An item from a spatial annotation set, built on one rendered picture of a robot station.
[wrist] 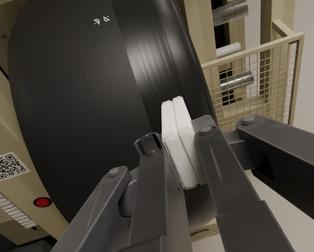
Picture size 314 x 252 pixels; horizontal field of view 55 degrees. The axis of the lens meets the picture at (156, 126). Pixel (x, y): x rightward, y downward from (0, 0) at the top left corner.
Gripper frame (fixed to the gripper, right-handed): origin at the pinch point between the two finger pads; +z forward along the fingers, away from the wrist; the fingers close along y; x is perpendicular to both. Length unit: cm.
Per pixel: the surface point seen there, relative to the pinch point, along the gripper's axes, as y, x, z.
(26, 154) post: -35, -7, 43
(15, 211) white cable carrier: -52, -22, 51
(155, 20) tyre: 0.7, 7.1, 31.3
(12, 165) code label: -40, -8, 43
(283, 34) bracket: 43, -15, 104
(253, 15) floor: 92, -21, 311
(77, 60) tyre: -11.8, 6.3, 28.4
